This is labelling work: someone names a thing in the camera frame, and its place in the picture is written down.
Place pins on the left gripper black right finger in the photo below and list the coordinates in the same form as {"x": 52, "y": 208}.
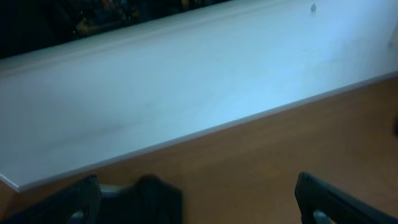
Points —
{"x": 320, "y": 202}

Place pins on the black shorts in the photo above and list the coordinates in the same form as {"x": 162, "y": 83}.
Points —
{"x": 149, "y": 200}

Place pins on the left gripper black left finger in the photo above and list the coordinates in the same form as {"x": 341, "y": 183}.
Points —
{"x": 78, "y": 203}

